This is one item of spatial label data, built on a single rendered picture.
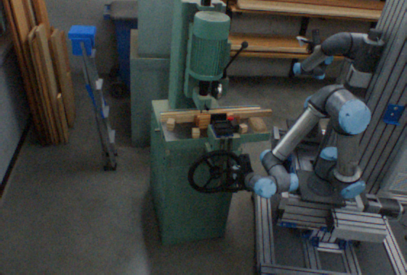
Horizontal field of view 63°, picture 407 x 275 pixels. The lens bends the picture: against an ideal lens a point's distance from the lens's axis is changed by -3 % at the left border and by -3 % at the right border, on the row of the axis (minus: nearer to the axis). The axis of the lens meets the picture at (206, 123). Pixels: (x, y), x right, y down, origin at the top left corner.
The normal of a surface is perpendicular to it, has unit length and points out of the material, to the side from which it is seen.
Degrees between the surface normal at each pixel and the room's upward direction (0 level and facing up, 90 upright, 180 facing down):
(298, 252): 0
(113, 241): 1
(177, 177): 90
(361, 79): 90
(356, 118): 83
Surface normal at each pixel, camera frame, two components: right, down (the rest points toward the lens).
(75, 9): 0.17, 0.57
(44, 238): 0.11, -0.82
